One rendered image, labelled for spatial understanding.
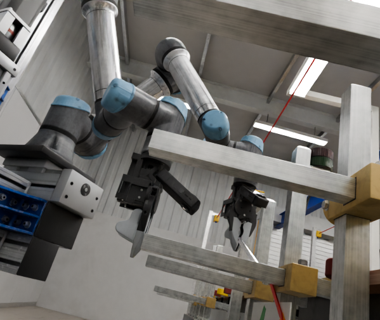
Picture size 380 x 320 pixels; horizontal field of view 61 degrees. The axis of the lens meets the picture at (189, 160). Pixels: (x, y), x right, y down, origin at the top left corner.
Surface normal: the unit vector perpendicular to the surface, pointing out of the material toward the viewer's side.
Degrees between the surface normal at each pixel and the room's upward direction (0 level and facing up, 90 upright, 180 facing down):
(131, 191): 90
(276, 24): 180
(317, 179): 90
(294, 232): 90
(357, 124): 90
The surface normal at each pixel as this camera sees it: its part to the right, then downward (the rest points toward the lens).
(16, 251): -0.38, -0.47
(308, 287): 0.07, -0.40
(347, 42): -0.23, 0.88
